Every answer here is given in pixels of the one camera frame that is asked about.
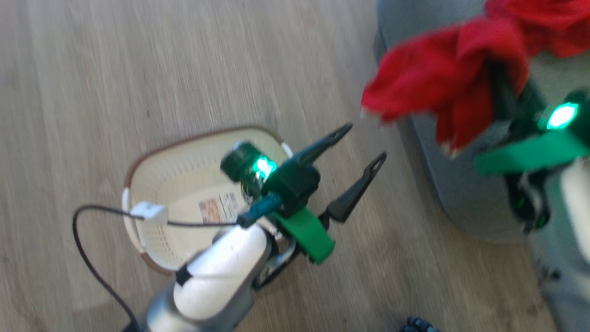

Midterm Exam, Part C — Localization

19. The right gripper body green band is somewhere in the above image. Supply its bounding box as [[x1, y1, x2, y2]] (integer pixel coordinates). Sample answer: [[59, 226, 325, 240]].
[[474, 89, 590, 177]]

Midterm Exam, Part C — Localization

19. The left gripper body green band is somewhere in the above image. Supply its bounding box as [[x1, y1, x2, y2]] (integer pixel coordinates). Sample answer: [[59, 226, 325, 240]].
[[220, 141, 336, 265]]

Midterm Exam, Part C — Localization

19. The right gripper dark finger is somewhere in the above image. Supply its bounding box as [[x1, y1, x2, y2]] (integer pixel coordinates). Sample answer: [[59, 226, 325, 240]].
[[488, 59, 524, 123]]

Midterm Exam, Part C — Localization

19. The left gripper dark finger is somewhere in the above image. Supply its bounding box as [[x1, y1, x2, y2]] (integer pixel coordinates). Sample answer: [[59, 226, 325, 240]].
[[323, 152, 387, 224], [290, 123, 354, 169]]

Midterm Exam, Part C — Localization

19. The red and white garment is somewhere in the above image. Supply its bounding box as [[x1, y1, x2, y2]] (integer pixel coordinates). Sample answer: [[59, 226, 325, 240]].
[[361, 0, 590, 153]]

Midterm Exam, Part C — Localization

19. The grey fabric sofa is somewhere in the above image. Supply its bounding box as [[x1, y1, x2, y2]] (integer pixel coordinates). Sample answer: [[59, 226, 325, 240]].
[[374, 0, 590, 244]]

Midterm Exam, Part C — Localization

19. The paper label in basket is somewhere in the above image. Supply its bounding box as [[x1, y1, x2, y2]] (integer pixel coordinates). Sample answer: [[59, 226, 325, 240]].
[[199, 192, 246, 225]]

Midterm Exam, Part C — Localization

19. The cream plastic laundry basket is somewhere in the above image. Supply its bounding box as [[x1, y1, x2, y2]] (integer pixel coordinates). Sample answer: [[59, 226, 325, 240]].
[[122, 126, 295, 276]]

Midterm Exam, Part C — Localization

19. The teal cable plug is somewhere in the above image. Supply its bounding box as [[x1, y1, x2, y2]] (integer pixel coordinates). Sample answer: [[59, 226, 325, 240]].
[[237, 192, 283, 229]]

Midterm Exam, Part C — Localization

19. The white cable clip block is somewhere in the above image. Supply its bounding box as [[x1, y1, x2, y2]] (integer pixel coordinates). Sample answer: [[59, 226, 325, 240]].
[[130, 201, 169, 225]]

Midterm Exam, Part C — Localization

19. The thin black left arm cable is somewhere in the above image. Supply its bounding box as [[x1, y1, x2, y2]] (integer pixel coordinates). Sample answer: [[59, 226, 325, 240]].
[[72, 205, 240, 332]]

